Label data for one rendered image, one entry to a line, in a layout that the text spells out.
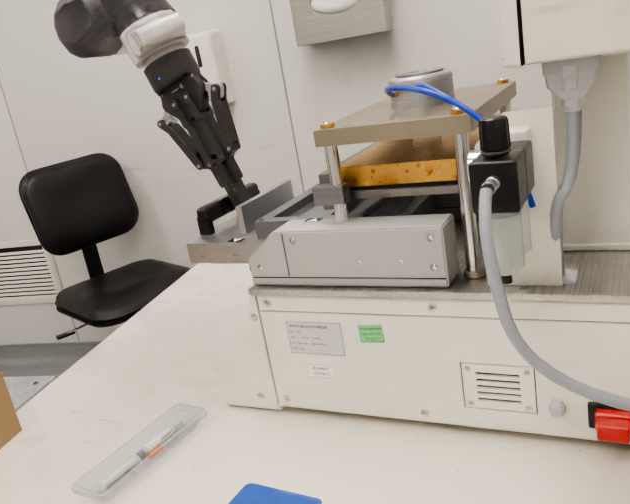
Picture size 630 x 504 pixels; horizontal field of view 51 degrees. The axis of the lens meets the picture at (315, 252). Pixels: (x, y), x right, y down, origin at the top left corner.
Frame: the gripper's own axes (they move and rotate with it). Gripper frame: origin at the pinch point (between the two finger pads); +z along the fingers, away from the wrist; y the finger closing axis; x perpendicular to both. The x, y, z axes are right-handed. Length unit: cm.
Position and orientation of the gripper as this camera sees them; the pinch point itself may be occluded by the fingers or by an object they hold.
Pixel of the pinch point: (232, 183)
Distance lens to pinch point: 99.2
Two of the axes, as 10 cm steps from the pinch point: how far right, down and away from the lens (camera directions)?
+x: -4.1, 3.4, -8.5
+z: 4.6, 8.8, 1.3
